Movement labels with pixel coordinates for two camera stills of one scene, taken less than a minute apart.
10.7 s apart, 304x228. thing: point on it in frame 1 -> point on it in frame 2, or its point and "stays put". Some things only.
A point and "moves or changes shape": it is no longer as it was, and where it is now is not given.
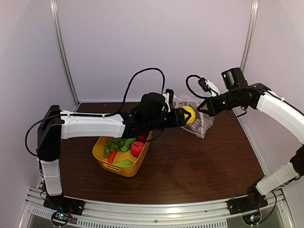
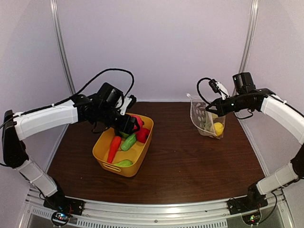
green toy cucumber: (127, 144) stays put
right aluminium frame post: (250, 37) stays put
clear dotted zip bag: (203, 123) -> (208, 123)
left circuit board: (60, 218) stays put
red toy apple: (136, 147) moves or changes shape
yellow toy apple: (191, 120) -> (219, 128)
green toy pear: (124, 163) stays put
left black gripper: (178, 119) -> (127, 125)
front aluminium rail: (272, 213) stays put
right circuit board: (251, 219) stays put
